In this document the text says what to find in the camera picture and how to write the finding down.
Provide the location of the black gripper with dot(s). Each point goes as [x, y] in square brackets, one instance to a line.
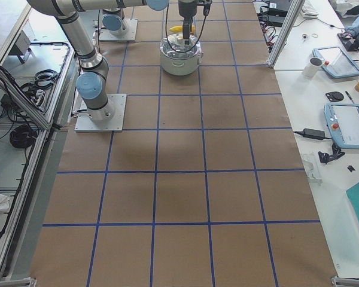
[186, 9]

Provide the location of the yellow corn cob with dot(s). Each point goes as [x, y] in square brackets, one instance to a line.
[179, 28]

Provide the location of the glass pot lid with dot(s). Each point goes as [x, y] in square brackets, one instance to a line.
[173, 46]

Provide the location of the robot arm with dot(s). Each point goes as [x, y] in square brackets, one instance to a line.
[91, 84]
[113, 20]

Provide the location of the white electric cooking pot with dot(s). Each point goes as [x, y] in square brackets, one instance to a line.
[180, 67]

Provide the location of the white mug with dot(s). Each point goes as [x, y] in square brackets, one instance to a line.
[312, 67]

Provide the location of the far blue teach pendant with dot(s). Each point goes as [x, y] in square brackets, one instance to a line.
[336, 62]

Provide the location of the blue teach pendant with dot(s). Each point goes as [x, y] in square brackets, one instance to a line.
[343, 124]
[336, 62]

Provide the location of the black power adapter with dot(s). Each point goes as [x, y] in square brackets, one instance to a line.
[313, 134]

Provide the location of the black round disc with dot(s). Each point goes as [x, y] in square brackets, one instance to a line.
[334, 96]

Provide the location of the brown paper table cover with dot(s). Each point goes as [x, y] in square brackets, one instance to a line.
[203, 187]

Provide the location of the black pen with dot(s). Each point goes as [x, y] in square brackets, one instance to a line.
[349, 96]

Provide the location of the near blue teach pendant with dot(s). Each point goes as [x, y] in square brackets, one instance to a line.
[343, 124]

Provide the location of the clear plastic box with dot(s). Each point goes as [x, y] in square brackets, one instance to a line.
[310, 165]

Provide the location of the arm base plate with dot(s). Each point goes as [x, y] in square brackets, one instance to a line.
[108, 119]
[129, 36]

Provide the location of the aluminium frame post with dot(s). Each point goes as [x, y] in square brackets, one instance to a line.
[293, 12]

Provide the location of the black bracket part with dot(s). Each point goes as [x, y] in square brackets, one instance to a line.
[335, 155]

